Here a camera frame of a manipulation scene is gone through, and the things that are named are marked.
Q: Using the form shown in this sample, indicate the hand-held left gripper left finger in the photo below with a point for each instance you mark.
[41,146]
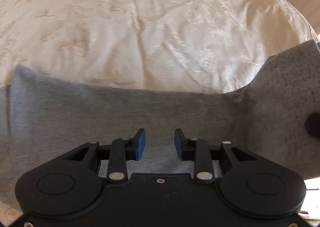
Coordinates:
[140,145]

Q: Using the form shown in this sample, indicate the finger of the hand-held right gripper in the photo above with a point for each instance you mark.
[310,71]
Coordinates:
[313,127]

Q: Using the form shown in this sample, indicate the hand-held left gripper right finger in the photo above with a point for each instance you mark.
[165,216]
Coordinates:
[178,145]

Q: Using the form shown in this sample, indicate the grey pants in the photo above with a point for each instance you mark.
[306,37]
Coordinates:
[75,112]

